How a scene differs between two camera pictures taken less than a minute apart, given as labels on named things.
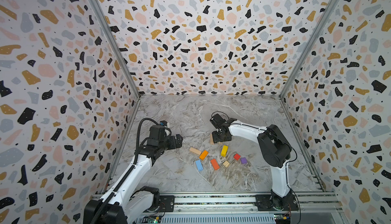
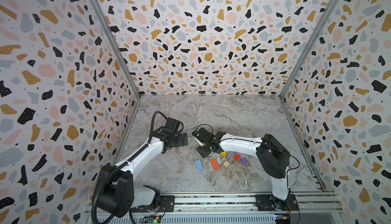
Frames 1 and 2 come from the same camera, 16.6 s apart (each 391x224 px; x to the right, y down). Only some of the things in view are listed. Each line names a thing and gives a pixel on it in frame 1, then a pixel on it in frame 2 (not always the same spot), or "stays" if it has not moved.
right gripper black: [221, 133] -> [203, 143]
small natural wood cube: [226, 164] stays
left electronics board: [152, 219] stays
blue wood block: [199, 165] stays
